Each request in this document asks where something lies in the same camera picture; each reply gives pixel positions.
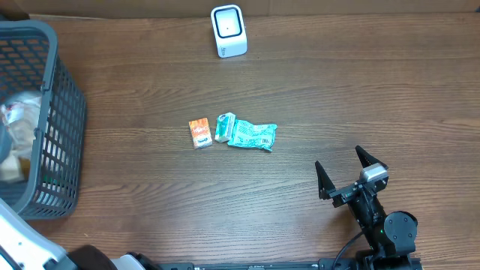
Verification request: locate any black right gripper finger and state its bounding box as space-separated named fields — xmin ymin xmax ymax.
xmin=315 ymin=160 xmax=336 ymax=200
xmin=355 ymin=145 xmax=389 ymax=170

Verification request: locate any teal packet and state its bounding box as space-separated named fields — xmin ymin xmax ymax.
xmin=227 ymin=120 xmax=278 ymax=152

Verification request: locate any Kleenex tissue pack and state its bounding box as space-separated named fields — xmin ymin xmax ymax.
xmin=214 ymin=112 xmax=236 ymax=143

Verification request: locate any orange tissue pack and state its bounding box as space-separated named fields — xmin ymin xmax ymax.
xmin=189 ymin=118 xmax=213 ymax=149

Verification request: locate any clear dried mushroom bag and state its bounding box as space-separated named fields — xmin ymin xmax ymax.
xmin=1 ymin=91 xmax=42 ymax=160

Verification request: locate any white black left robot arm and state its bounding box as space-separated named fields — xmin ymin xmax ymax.
xmin=1 ymin=201 xmax=159 ymax=270

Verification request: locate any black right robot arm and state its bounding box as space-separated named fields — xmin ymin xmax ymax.
xmin=315 ymin=145 xmax=423 ymax=270

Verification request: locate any white barcode scanner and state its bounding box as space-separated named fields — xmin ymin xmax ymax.
xmin=211 ymin=4 xmax=248 ymax=59

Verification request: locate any grey plastic mesh basket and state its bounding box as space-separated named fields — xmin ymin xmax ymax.
xmin=1 ymin=20 xmax=87 ymax=220

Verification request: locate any brown cardboard back panel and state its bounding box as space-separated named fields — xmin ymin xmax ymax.
xmin=1 ymin=0 xmax=479 ymax=19

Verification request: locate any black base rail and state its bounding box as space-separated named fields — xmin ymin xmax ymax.
xmin=157 ymin=257 xmax=361 ymax=270

